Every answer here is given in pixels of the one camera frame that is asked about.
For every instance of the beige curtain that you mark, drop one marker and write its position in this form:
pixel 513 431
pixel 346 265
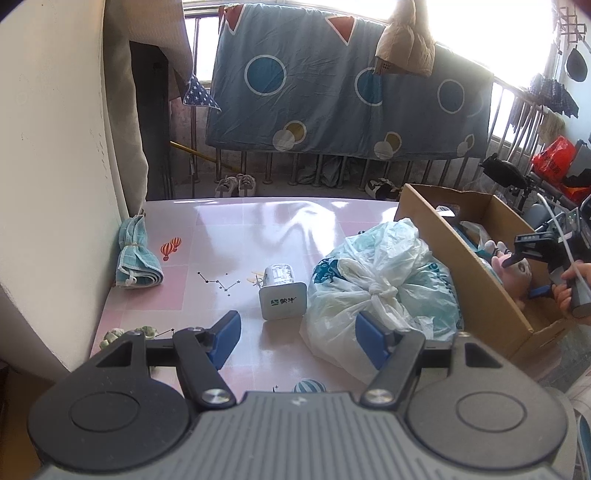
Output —
pixel 134 115

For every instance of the blue star-patterned cloth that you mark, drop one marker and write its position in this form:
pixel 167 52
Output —
pixel 198 94

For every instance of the dark cabinet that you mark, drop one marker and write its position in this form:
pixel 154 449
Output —
pixel 154 138

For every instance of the black hanging cap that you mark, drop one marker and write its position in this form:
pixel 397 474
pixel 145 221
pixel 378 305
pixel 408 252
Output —
pixel 577 64

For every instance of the white sneaker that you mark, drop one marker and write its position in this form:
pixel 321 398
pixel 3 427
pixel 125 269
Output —
pixel 226 187
pixel 247 184

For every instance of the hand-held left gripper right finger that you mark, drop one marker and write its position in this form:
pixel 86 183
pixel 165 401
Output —
pixel 371 341

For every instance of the white yogurt cup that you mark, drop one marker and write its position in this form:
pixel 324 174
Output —
pixel 281 300

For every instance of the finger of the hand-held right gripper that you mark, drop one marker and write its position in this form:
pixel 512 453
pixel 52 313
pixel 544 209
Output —
pixel 535 247
pixel 540 292

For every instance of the grey blanket with circles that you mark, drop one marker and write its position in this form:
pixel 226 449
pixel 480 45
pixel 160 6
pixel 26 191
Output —
pixel 323 92

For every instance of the black white shoe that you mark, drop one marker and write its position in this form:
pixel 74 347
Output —
pixel 381 189

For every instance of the red plastic bag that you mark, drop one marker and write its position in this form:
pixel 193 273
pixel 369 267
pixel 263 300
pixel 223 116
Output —
pixel 554 161

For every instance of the dark hanging clothes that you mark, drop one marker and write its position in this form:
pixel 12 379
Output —
pixel 551 92

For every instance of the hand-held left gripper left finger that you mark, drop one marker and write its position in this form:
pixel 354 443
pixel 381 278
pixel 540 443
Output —
pixel 226 334

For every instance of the light blue checked towel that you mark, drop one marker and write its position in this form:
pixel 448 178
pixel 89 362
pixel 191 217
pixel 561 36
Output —
pixel 138 258

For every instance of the person's right hand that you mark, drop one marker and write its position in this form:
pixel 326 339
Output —
pixel 563 295

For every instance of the brown hanging cloth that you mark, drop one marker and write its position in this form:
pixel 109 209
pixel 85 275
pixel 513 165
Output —
pixel 406 41

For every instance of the white green plastic bag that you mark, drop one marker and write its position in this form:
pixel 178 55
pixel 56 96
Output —
pixel 369 277

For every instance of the yellow stick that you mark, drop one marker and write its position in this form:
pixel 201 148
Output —
pixel 198 154

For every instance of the grey hanging garment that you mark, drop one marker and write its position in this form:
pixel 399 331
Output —
pixel 323 170

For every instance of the green floral cloth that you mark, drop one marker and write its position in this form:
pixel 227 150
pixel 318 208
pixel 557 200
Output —
pixel 111 337

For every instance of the pink plush toy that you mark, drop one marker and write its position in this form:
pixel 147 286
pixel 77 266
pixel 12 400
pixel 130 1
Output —
pixel 517 272

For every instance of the wheelchair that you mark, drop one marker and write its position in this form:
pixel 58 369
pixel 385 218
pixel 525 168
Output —
pixel 503 170

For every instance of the brown cardboard box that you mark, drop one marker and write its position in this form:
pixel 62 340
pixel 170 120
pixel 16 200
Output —
pixel 471 295

